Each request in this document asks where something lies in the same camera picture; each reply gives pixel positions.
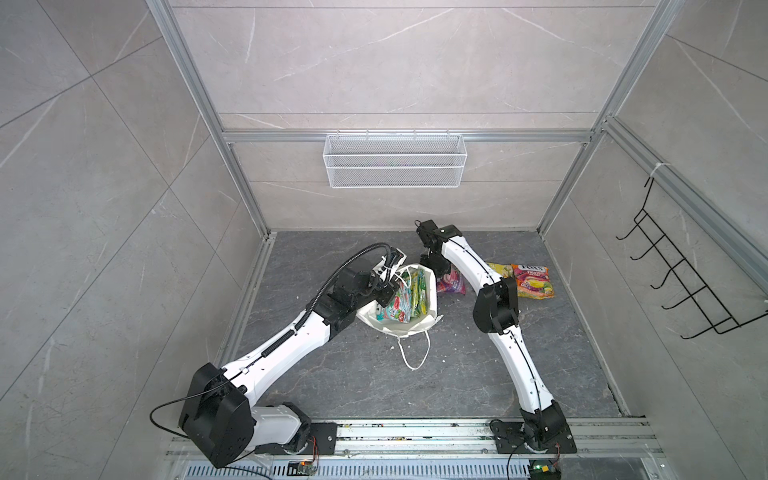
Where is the purple Fox's berries packet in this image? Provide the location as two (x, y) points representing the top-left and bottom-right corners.
(436, 267), (466, 295)

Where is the white paper gift bag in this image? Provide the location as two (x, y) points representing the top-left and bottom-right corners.
(356, 264), (442, 371)

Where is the Fox's fruits candy packet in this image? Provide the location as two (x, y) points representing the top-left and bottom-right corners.
(512, 264), (555, 300)

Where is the teal cherry mint packet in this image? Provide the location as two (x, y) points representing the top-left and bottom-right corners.
(376, 273), (411, 323)

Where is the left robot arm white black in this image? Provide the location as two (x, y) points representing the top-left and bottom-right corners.
(178, 242), (405, 468)

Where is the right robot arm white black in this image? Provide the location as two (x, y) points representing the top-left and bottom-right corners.
(415, 220), (568, 453)

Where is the green snack packet rightmost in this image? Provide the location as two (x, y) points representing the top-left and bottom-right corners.
(414, 269), (429, 317)

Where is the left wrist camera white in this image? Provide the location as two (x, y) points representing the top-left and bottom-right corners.
(373, 248), (406, 283)

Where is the white wire mesh basket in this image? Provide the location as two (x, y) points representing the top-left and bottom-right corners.
(322, 133), (468, 189)

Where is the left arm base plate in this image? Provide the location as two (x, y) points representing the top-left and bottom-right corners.
(254, 422), (338, 455)

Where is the aluminium rail frame front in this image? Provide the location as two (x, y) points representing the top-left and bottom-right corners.
(159, 418), (676, 479)

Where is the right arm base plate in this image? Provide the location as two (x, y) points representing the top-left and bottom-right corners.
(488, 419), (577, 455)

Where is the black wire hook rack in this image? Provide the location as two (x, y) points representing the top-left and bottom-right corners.
(615, 177), (767, 341)

